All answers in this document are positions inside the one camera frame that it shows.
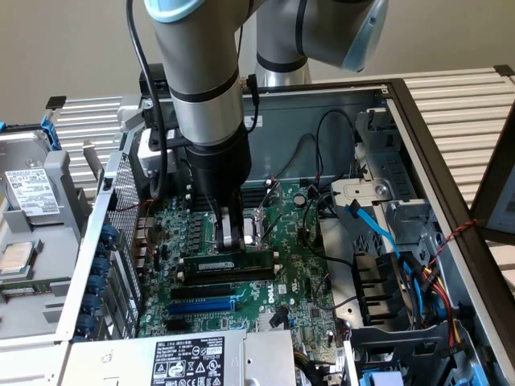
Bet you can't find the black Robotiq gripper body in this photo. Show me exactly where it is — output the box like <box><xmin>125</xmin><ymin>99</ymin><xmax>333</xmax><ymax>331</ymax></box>
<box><xmin>185</xmin><ymin>129</ymin><xmax>253</xmax><ymax>200</ymax></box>

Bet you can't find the green RAM stick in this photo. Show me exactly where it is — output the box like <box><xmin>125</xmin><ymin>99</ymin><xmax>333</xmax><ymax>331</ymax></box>
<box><xmin>0</xmin><ymin>285</ymin><xmax>38</xmax><ymax>298</ymax></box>
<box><xmin>181</xmin><ymin>248</ymin><xmax>279</xmax><ymax>277</ymax></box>

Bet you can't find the black RAM slot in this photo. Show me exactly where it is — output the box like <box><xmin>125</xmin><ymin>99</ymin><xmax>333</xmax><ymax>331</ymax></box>
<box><xmin>186</xmin><ymin>188</ymin><xmax>271</xmax><ymax>201</ymax></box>
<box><xmin>187</xmin><ymin>195</ymin><xmax>270</xmax><ymax>207</ymax></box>
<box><xmin>187</xmin><ymin>200</ymin><xmax>270</xmax><ymax>213</ymax></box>
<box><xmin>178</xmin><ymin>273</ymin><xmax>282</xmax><ymax>287</ymax></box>
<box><xmin>179</xmin><ymin>268</ymin><xmax>282</xmax><ymax>281</ymax></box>
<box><xmin>186</xmin><ymin>183</ymin><xmax>271</xmax><ymax>195</ymax></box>

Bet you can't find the silver CPU socket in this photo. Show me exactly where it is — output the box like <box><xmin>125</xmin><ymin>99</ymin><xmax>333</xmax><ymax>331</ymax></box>
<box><xmin>204</xmin><ymin>211</ymin><xmax>262</xmax><ymax>253</ymax></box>

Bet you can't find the thin metal locking lever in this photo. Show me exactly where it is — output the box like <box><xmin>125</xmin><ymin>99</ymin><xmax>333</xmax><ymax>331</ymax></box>
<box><xmin>260</xmin><ymin>207</ymin><xmax>284</xmax><ymax>247</ymax></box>
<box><xmin>200</xmin><ymin>195</ymin><xmax>218</xmax><ymax>220</ymax></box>

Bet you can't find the metal socket cover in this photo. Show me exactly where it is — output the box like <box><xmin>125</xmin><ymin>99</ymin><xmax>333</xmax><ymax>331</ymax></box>
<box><xmin>257</xmin><ymin>179</ymin><xmax>285</xmax><ymax>250</ymax></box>

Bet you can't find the green motherboard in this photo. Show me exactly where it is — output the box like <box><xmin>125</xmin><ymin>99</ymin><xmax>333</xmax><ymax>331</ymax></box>
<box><xmin>138</xmin><ymin>183</ymin><xmax>351</xmax><ymax>359</ymax></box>

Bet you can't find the long black expansion slot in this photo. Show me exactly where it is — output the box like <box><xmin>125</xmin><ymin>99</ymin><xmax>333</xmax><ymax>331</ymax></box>
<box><xmin>170</xmin><ymin>282</ymin><xmax>235</xmax><ymax>302</ymax></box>

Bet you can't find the blue expansion slot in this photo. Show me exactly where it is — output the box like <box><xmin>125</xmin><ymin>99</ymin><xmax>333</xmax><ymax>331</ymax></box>
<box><xmin>167</xmin><ymin>298</ymin><xmax>237</xmax><ymax>318</ymax></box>

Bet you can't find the silver rear port block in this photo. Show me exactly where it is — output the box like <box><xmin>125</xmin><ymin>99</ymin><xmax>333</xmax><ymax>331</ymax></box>
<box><xmin>131</xmin><ymin>216</ymin><xmax>157</xmax><ymax>269</ymax></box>

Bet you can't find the open grey black PC case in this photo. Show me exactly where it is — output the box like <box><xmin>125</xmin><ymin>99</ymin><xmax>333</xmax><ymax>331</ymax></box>
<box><xmin>54</xmin><ymin>77</ymin><xmax>515</xmax><ymax>386</ymax></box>

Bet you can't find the black plug connector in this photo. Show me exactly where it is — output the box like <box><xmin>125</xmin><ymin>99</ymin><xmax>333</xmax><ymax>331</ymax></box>
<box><xmin>268</xmin><ymin>308</ymin><xmax>290</xmax><ymax>330</ymax></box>

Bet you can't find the grey plastic case latch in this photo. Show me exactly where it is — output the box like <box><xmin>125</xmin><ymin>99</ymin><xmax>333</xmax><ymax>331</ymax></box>
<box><xmin>116</xmin><ymin>105</ymin><xmax>144</xmax><ymax>134</ymax></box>

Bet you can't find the short black expansion slot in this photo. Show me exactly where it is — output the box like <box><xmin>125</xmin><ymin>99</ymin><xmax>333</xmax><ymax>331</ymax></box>
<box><xmin>166</xmin><ymin>318</ymin><xmax>193</xmax><ymax>334</ymax></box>

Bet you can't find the black box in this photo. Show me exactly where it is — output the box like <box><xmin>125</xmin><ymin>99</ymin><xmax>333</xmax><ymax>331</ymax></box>
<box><xmin>138</xmin><ymin>64</ymin><xmax>172</xmax><ymax>101</ymax></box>

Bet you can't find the blue card retention clip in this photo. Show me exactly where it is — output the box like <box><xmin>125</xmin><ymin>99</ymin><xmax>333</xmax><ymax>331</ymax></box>
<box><xmin>81</xmin><ymin>295</ymin><xmax>101</xmax><ymax>317</ymax></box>
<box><xmin>76</xmin><ymin>314</ymin><xmax>96</xmax><ymax>337</ymax></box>
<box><xmin>99</xmin><ymin>224</ymin><xmax>118</xmax><ymax>246</ymax></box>
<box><xmin>87</xmin><ymin>273</ymin><xmax>106</xmax><ymax>294</ymax></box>
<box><xmin>93</xmin><ymin>248</ymin><xmax>112</xmax><ymax>271</ymax></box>

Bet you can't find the blue disk carrier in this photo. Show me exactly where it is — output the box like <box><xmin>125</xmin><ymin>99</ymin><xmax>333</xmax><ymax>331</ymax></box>
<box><xmin>0</xmin><ymin>115</ymin><xmax>62</xmax><ymax>156</ymax></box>

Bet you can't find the metal disk bay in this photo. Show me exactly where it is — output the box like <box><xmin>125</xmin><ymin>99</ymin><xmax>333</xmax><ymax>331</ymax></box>
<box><xmin>353</xmin><ymin>105</ymin><xmax>442</xmax><ymax>262</ymax></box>

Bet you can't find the grey power supply unit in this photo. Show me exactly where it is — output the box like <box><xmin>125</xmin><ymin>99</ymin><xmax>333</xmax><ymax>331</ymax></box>
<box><xmin>60</xmin><ymin>328</ymin><xmax>298</xmax><ymax>386</ymax></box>

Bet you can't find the grey parts rack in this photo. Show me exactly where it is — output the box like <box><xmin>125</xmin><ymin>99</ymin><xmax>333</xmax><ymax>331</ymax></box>
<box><xmin>0</xmin><ymin>150</ymin><xmax>106</xmax><ymax>329</ymax></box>

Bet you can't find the silver hard disk white label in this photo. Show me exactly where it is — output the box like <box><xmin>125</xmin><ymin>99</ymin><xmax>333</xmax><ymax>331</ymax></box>
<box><xmin>0</xmin><ymin>128</ymin><xmax>68</xmax><ymax>226</ymax></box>

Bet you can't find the blue plastic tab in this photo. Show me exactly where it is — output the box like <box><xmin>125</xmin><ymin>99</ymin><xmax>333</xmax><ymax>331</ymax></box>
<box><xmin>359</xmin><ymin>369</ymin><xmax>404</xmax><ymax>386</ymax></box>

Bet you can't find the silver CPU chip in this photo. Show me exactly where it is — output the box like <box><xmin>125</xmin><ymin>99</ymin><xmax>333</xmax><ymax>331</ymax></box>
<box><xmin>0</xmin><ymin>240</ymin><xmax>39</xmax><ymax>281</ymax></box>

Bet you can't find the dark framed panel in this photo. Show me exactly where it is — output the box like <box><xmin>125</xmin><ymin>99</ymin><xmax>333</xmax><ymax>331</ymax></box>
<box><xmin>469</xmin><ymin>108</ymin><xmax>515</xmax><ymax>244</ymax></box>

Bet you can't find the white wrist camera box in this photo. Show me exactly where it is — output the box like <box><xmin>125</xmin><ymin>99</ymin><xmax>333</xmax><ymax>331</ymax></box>
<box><xmin>136</xmin><ymin>127</ymin><xmax>179</xmax><ymax>177</ymax></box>

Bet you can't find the black tool connector cable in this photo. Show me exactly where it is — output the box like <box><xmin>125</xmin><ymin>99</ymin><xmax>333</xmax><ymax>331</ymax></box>
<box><xmin>240</xmin><ymin>73</ymin><xmax>262</xmax><ymax>134</ymax></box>

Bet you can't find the thin red wire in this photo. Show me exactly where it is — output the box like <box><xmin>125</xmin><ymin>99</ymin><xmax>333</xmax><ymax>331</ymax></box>
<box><xmin>107</xmin><ymin>194</ymin><xmax>163</xmax><ymax>214</ymax></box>

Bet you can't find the silver bay latch bracket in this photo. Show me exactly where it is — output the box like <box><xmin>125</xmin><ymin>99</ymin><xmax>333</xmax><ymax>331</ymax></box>
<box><xmin>329</xmin><ymin>179</ymin><xmax>394</xmax><ymax>207</ymax></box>

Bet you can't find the thick black camera cable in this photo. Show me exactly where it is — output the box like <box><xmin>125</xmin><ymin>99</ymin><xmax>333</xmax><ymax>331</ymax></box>
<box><xmin>125</xmin><ymin>0</ymin><xmax>171</xmax><ymax>200</ymax></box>

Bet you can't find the blue flat disk wire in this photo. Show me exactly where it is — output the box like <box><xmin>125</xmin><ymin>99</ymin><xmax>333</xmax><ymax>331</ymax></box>
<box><xmin>344</xmin><ymin>199</ymin><xmax>426</xmax><ymax>322</ymax></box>

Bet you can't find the black plastic disk bracket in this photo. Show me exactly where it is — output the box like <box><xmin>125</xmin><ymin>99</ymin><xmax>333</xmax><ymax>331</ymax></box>
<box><xmin>344</xmin><ymin>321</ymin><xmax>478</xmax><ymax>386</ymax></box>

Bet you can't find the red yellow black wire harness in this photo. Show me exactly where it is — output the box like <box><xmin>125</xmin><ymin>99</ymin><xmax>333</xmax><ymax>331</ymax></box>
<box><xmin>402</xmin><ymin>257</ymin><xmax>468</xmax><ymax>357</ymax></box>

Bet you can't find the red black twisted wire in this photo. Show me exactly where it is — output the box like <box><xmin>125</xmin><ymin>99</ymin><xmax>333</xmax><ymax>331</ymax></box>
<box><xmin>426</xmin><ymin>218</ymin><xmax>479</xmax><ymax>270</ymax></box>

